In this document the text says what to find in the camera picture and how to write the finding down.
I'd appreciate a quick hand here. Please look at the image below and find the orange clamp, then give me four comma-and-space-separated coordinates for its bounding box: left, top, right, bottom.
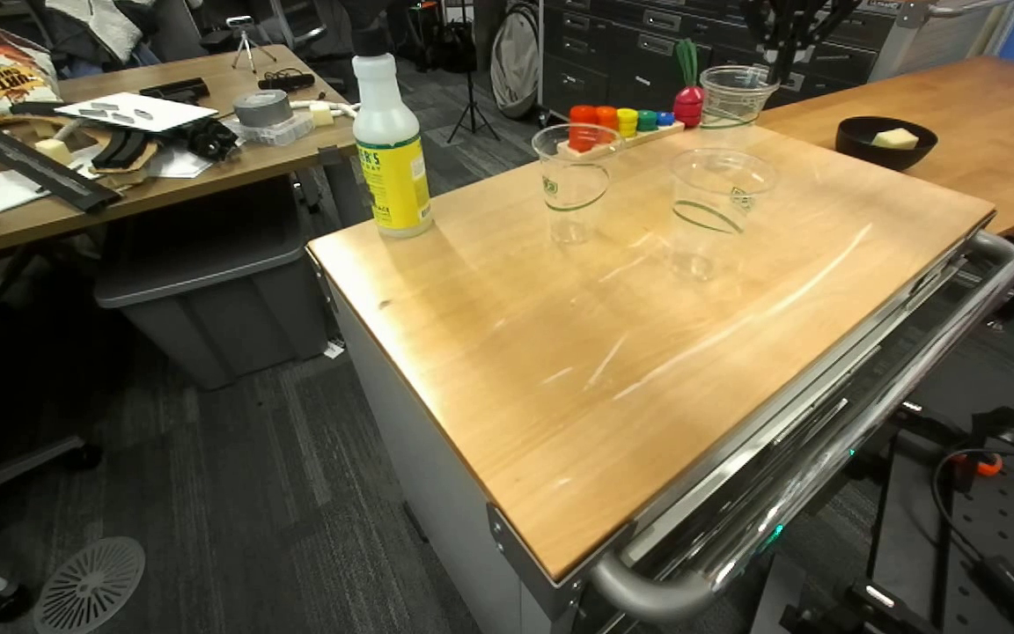
947, 448, 1011, 487

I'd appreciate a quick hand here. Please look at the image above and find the yellow sponge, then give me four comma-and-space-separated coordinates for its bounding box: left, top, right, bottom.
870, 125, 922, 156

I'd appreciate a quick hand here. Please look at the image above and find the black flat case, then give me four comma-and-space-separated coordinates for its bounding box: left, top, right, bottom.
139, 76, 216, 106

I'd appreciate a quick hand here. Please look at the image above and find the round floor vent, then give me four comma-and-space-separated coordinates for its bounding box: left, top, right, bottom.
31, 535, 149, 634

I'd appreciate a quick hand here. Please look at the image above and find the orange stacking cylinder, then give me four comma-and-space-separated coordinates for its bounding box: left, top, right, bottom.
593, 102, 624, 148

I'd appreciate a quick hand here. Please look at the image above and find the black phone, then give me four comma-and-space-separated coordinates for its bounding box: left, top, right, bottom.
257, 69, 320, 96

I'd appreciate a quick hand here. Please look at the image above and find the white yellow spray bottle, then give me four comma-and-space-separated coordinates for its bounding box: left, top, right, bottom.
347, 51, 436, 242

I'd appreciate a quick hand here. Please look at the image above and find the white jacket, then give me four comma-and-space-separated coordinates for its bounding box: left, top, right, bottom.
43, 0, 149, 69

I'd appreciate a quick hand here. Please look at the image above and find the grey perforated metal plate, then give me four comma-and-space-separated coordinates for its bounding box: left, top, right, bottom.
882, 470, 1014, 634

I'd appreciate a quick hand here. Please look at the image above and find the grey tape roll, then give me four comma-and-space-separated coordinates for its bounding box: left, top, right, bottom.
232, 87, 295, 133

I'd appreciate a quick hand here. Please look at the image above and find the brown wooden office desk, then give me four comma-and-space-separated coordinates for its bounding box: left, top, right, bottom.
0, 43, 360, 279

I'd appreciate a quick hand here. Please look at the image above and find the black strap bundle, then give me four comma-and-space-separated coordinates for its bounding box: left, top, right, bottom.
94, 117, 245, 179

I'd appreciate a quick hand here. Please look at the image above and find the snack chip bag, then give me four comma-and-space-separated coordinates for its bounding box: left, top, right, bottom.
0, 25, 65, 127

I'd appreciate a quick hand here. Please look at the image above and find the white cable adapter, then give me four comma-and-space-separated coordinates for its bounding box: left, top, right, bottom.
290, 100, 360, 127

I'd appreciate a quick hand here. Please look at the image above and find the white paper note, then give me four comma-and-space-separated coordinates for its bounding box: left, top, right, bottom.
0, 170, 43, 217

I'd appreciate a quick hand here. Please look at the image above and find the grey storage bin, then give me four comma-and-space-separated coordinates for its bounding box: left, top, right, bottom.
92, 174, 341, 394

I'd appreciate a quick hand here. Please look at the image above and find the black bowl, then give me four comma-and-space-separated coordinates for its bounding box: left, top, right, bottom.
832, 113, 940, 178

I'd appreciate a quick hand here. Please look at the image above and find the chrome cart handle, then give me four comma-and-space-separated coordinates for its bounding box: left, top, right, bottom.
584, 225, 1014, 626

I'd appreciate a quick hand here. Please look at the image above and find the red-orange stacking cylinder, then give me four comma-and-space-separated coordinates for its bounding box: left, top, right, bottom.
563, 102, 602, 156

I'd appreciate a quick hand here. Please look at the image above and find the white plastic bin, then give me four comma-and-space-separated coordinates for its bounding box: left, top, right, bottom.
870, 0, 1014, 84

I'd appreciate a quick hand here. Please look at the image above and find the grey chair base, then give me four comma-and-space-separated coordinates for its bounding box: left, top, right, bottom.
0, 384, 106, 626

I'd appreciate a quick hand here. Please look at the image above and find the white printed paper sheet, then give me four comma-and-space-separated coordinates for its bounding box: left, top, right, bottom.
52, 87, 219, 139

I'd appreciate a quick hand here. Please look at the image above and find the black drawer cabinet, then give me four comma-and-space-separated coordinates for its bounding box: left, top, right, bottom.
540, 0, 889, 121

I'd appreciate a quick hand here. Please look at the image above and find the long black bar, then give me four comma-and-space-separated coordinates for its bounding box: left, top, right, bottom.
0, 121, 125, 218

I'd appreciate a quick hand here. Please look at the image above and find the wooden ring stacker base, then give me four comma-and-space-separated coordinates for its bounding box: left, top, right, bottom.
553, 121, 713, 165

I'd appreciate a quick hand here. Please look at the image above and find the grey metal cart body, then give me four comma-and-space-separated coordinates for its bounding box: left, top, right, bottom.
306, 221, 1005, 634

